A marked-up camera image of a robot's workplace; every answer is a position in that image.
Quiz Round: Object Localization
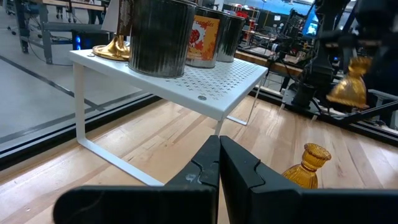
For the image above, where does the candle tin brown tag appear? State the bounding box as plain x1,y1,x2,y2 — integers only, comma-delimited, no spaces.
101,0,197,78

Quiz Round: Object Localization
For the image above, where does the grey metal workbench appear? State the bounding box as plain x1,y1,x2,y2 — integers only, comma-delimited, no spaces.
14,0,109,65

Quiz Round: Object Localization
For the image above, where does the medium brass candlestick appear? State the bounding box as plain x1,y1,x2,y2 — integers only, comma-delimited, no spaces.
92,34,131,62

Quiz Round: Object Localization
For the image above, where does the wooden workbench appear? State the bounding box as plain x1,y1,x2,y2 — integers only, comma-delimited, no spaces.
234,49,304,77

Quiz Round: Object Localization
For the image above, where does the monitor with blue screen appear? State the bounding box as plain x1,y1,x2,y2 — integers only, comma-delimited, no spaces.
303,12,321,38

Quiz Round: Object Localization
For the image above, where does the black computer tower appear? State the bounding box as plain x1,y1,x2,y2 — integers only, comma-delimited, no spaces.
71,29,109,50

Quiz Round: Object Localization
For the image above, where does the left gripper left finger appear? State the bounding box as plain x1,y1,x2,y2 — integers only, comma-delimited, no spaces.
52,134,221,224

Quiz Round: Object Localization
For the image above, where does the candle tin orange label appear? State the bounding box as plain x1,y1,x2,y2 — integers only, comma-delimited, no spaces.
185,6,228,69

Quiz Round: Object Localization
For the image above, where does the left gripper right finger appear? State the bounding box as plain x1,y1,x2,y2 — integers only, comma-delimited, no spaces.
219,135,398,224

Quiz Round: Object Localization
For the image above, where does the amber glass candle holder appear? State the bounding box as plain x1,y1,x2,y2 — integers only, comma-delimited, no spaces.
282,142,332,190
326,57,373,110

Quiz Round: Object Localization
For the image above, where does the candle tin green tag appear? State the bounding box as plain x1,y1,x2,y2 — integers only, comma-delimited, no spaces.
216,14,246,63

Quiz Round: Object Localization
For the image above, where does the white perforated metal shelf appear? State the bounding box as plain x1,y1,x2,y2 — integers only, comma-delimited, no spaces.
68,48,269,187

